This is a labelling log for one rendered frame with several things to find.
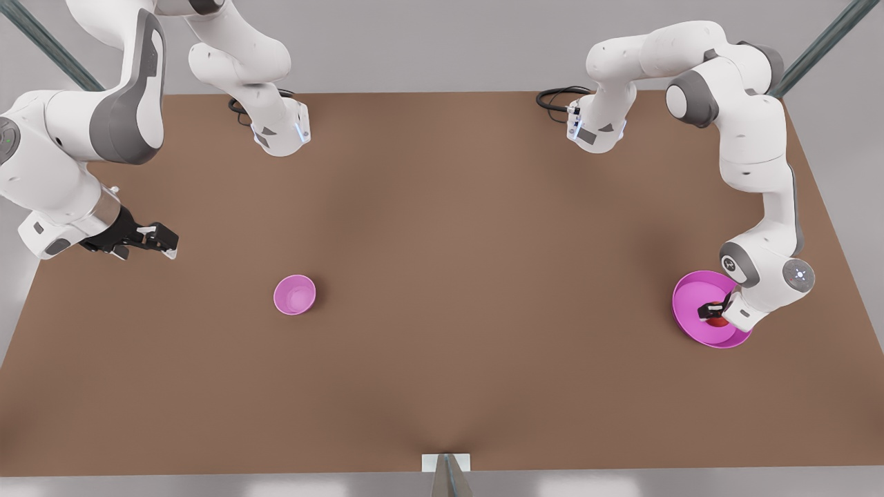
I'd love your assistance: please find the pink plate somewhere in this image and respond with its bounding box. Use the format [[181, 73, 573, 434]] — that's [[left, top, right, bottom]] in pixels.
[[672, 270, 753, 349]]

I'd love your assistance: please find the small pink bowl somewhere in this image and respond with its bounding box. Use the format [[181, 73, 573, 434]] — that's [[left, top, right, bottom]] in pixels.
[[273, 274, 318, 317]]

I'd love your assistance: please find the black cable loop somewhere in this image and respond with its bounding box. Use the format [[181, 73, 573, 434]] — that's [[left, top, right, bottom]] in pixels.
[[535, 86, 595, 126], [227, 88, 298, 129]]

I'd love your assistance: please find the silver frame post with foot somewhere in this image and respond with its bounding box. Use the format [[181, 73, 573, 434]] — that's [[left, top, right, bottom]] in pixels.
[[422, 452, 474, 497]]

